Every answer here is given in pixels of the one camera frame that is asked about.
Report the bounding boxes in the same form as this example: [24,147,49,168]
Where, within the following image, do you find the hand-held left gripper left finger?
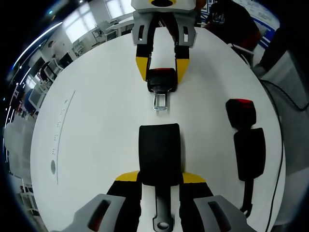
[50,170,143,232]

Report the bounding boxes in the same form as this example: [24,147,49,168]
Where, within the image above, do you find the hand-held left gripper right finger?
[179,172,257,232]

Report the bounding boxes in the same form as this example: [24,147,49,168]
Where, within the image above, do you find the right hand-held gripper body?
[131,0,197,14]

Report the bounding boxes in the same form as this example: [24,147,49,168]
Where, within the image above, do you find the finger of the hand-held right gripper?
[132,11,156,82]
[174,12,197,84]

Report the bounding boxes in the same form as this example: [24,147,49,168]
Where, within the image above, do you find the metal seat belt tongue black head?
[146,68,179,112]

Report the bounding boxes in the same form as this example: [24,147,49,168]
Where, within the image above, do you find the black seat belt buckle red button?
[225,98,267,217]

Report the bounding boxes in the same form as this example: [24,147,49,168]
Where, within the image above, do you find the black seat belt buckle with stalk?
[139,123,183,231]

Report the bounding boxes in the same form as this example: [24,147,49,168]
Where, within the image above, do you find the person's body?
[194,0,263,50]

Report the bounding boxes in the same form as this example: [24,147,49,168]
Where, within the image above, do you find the thin black cable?
[262,78,307,232]

